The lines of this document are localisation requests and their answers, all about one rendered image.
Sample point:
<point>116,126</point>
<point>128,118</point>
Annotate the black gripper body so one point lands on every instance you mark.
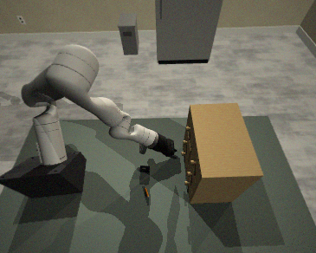
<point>158,143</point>

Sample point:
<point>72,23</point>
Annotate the small wooden chest of drawers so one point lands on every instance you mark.
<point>227,159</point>

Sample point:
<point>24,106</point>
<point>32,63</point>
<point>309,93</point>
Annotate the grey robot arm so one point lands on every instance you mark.
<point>71,76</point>

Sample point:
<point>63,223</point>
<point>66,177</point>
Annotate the black 9v battery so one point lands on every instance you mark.
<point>144,168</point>

